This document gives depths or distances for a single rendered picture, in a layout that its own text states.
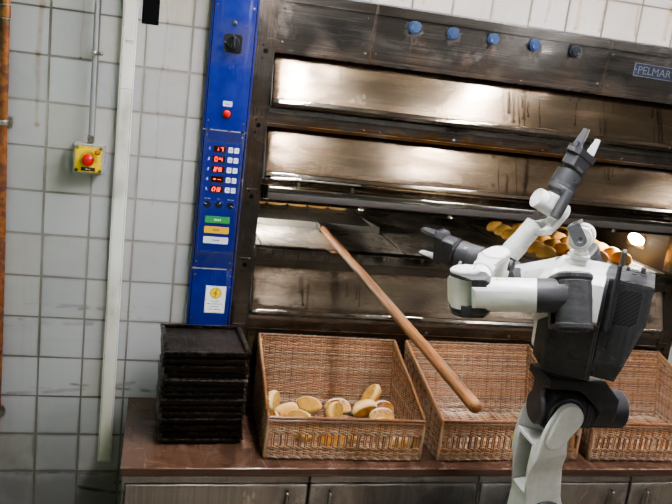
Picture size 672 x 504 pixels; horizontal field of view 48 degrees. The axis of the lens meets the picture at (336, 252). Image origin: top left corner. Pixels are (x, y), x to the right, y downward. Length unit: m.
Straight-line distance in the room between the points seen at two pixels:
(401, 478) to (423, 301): 0.74
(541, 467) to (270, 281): 1.21
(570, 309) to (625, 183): 1.41
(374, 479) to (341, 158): 1.15
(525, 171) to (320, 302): 0.96
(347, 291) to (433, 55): 0.95
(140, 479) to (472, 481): 1.12
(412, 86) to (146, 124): 0.98
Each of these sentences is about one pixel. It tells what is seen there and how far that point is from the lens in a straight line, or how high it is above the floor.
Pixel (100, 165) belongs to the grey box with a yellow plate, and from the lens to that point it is 2.69.
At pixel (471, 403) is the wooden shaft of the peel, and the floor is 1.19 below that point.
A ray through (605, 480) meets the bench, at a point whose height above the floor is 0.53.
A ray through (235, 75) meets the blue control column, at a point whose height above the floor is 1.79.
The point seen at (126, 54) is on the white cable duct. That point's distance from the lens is 2.72.
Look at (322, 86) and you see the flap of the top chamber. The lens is 2.79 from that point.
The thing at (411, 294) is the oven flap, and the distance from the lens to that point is 3.02.
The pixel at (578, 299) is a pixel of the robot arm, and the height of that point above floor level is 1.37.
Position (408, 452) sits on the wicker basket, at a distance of 2.69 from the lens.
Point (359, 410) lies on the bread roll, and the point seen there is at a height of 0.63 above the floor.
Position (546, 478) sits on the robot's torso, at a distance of 2.38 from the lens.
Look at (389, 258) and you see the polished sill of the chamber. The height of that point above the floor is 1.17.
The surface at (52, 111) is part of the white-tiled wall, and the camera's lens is 2.77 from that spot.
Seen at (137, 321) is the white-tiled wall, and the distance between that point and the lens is 2.90.
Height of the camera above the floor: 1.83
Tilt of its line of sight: 13 degrees down
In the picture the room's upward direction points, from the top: 7 degrees clockwise
